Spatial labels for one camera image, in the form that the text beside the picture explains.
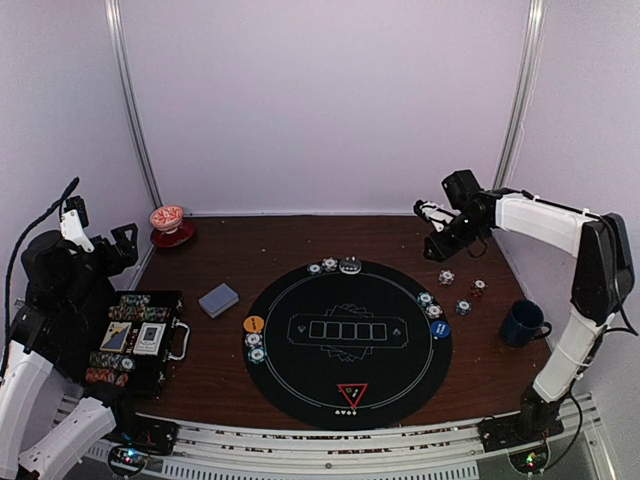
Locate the blue playing card deck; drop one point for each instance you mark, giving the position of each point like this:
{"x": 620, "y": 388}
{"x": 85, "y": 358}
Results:
{"x": 218, "y": 300}

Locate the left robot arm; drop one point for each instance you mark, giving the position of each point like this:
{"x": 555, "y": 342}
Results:
{"x": 62, "y": 321}

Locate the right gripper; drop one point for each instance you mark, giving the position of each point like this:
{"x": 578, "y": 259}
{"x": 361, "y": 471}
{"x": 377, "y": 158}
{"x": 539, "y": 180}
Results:
{"x": 441, "y": 248}

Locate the blue round blind button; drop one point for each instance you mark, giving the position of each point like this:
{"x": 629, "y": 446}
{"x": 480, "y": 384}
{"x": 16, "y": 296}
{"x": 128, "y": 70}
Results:
{"x": 440, "y": 329}

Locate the right aluminium frame post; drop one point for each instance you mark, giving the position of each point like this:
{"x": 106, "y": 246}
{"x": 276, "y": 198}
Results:
{"x": 525, "y": 85}

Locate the red triangle marker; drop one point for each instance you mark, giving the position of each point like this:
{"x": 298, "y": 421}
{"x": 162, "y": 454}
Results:
{"x": 353, "y": 393}

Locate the red patterned bowl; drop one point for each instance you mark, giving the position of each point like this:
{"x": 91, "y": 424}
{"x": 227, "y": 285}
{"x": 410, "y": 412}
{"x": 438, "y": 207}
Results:
{"x": 167, "y": 219}

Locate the left aluminium frame post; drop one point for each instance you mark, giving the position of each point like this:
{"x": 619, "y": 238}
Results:
{"x": 118, "y": 42}

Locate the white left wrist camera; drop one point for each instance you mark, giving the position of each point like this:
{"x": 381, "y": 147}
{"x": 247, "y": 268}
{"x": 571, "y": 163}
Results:
{"x": 74, "y": 219}

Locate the card deck in case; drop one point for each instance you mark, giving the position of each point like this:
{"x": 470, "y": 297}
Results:
{"x": 149, "y": 339}
{"x": 116, "y": 337}

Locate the blue white chip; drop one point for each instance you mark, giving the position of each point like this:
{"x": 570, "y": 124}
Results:
{"x": 329, "y": 264}
{"x": 253, "y": 340}
{"x": 434, "y": 311}

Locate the clear acrylic dealer button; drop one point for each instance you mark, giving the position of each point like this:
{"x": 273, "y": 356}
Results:
{"x": 350, "y": 265}

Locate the blue white chip top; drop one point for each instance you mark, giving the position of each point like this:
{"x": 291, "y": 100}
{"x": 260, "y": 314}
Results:
{"x": 329, "y": 264}

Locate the dark blue mug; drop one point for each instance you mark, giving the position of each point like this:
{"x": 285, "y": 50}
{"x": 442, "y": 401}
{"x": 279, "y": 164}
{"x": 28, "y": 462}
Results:
{"x": 524, "y": 322}

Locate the black white chip stack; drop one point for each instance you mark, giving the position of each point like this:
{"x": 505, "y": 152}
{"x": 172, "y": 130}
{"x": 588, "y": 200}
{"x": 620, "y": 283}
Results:
{"x": 446, "y": 277}

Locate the front aluminium rail base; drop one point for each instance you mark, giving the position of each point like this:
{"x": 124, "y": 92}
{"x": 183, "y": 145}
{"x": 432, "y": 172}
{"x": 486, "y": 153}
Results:
{"x": 452, "y": 450}

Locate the round black poker mat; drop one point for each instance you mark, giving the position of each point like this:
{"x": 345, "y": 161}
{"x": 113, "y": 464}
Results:
{"x": 332, "y": 328}

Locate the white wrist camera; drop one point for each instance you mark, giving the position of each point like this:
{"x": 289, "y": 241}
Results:
{"x": 74, "y": 219}
{"x": 433, "y": 214}

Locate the red white chip stack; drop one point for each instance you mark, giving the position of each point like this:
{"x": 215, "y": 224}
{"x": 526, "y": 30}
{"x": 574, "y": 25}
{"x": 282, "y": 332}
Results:
{"x": 478, "y": 287}

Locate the green chip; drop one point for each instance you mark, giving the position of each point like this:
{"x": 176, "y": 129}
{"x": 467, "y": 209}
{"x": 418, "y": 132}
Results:
{"x": 257, "y": 355}
{"x": 314, "y": 269}
{"x": 425, "y": 298}

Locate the aluminium frame post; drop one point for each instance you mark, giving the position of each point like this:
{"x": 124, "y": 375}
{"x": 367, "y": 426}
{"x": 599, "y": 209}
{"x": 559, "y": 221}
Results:
{"x": 525, "y": 85}
{"x": 118, "y": 42}

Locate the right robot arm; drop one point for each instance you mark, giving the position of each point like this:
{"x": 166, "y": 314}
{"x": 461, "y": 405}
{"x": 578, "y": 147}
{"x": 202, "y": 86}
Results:
{"x": 595, "y": 280}

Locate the green chip top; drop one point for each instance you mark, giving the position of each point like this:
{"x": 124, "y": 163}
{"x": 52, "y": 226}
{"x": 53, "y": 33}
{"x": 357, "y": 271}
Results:
{"x": 314, "y": 269}

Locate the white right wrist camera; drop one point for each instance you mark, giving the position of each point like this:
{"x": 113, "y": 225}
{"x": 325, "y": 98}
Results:
{"x": 433, "y": 214}

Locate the orange round blind button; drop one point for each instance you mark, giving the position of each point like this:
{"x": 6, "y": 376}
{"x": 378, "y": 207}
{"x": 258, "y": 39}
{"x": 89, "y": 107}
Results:
{"x": 253, "y": 324}

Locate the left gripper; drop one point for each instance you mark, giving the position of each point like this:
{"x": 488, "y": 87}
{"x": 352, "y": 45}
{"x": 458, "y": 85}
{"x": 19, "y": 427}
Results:
{"x": 127, "y": 251}

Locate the black poker chip case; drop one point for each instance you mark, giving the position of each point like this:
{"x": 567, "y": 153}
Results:
{"x": 144, "y": 376}

